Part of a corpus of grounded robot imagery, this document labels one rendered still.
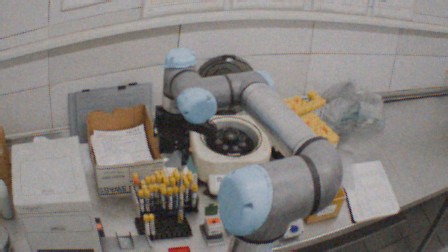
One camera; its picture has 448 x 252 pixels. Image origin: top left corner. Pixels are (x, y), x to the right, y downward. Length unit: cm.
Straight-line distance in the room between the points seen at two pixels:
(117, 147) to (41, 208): 61
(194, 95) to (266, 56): 87
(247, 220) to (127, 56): 110
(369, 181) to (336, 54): 56
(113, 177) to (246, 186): 90
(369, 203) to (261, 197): 105
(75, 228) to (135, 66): 73
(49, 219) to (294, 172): 76
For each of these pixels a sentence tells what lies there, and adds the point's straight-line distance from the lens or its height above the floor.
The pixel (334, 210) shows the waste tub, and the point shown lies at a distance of 178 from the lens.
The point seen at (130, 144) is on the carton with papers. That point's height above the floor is 94.
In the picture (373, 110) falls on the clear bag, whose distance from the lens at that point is 223.
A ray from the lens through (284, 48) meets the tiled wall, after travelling 206.
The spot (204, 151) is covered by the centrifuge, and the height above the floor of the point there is 99.
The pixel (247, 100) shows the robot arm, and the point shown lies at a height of 146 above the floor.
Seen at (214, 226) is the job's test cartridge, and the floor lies 95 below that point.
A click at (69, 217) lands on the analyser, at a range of 141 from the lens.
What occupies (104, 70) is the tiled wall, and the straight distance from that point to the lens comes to 189.
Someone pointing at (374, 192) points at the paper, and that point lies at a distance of 194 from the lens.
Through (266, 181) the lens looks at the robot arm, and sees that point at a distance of 89.
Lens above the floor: 216
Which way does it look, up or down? 38 degrees down
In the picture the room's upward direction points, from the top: 7 degrees clockwise
